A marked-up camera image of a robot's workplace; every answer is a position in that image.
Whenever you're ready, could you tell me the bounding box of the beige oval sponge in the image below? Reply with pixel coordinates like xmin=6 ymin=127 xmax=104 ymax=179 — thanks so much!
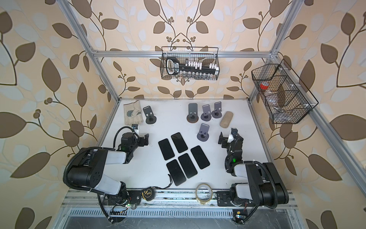
xmin=220 ymin=111 xmax=234 ymax=128

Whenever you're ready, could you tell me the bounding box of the grey phone stand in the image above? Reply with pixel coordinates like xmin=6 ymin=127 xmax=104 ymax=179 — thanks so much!
xmin=201 ymin=104 xmax=212 ymax=122

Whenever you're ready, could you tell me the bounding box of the phone with purple case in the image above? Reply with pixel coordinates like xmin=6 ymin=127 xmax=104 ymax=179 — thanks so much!
xmin=166 ymin=159 xmax=186 ymax=186

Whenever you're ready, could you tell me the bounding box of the aluminium front rail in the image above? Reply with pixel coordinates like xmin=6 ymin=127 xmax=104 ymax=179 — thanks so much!
xmin=61 ymin=188 xmax=298 ymax=210

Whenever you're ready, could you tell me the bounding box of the black phone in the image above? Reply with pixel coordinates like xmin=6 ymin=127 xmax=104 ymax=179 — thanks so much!
xmin=158 ymin=138 xmax=175 ymax=161
xmin=191 ymin=146 xmax=210 ymax=169
xmin=171 ymin=132 xmax=188 ymax=153

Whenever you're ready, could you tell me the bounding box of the black yellow tape measure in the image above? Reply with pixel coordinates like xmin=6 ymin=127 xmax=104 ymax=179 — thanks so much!
xmin=142 ymin=187 xmax=155 ymax=201

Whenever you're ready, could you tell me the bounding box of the right wire basket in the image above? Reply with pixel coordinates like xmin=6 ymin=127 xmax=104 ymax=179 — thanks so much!
xmin=251 ymin=60 xmax=319 ymax=124

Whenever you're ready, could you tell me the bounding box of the back wire basket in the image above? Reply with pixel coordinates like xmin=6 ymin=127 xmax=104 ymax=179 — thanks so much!
xmin=160 ymin=46 xmax=220 ymax=81

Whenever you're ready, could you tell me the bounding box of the dark grey back stand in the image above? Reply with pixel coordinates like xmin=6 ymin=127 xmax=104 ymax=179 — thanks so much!
xmin=143 ymin=106 xmax=157 ymax=125

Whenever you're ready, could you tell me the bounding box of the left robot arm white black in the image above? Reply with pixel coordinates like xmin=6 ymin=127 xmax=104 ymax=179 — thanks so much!
xmin=63 ymin=124 xmax=149 ymax=203

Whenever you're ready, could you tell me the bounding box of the black tool in basket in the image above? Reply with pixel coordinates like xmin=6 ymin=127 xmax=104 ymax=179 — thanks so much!
xmin=165 ymin=57 xmax=220 ymax=77

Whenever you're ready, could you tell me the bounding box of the lilac back right stand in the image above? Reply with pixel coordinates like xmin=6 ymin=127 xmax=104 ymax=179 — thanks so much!
xmin=197 ymin=123 xmax=210 ymax=142

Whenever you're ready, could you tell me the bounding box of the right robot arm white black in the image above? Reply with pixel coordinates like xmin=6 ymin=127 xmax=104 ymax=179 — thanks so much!
xmin=218 ymin=128 xmax=289 ymax=209

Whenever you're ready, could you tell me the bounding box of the black strap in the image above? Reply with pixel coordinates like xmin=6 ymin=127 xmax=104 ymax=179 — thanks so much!
xmin=152 ymin=174 xmax=174 ymax=190

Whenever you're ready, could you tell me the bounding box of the beige work glove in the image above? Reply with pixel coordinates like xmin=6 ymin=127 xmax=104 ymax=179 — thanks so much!
xmin=123 ymin=100 xmax=144 ymax=126

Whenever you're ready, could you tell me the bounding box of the wire basket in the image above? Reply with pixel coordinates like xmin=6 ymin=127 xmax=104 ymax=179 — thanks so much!
xmin=251 ymin=60 xmax=319 ymax=124
xmin=160 ymin=46 xmax=220 ymax=81

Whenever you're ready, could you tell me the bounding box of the clear tape roll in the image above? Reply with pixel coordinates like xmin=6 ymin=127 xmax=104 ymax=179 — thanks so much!
xmin=195 ymin=183 xmax=214 ymax=205

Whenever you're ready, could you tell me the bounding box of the phone with green case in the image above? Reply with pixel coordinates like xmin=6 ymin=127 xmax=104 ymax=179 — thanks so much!
xmin=178 ymin=153 xmax=198 ymax=178

